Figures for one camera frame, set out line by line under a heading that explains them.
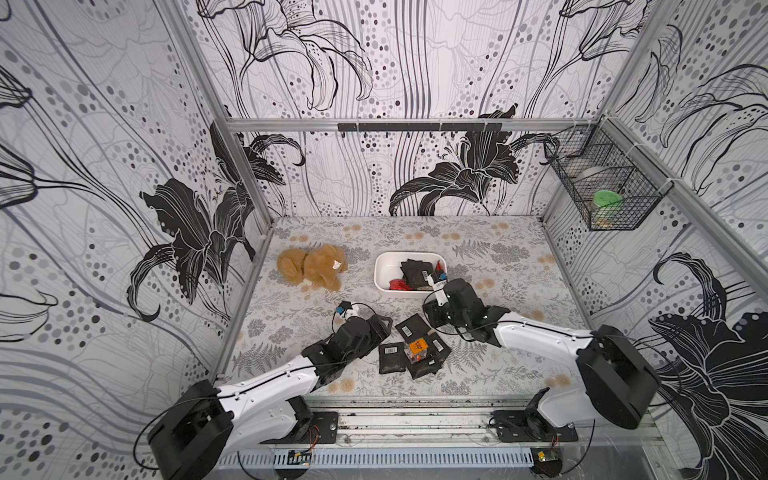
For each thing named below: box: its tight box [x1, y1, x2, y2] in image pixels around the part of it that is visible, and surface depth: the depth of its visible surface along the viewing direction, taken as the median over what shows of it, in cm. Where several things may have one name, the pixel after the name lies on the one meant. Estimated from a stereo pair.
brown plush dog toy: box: [277, 244, 348, 292], surface depth 95 cm
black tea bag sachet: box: [400, 259, 433, 288], surface depth 103 cm
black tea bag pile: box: [378, 313, 452, 380], surface depth 86 cm
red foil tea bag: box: [389, 279, 414, 291], surface depth 97 cm
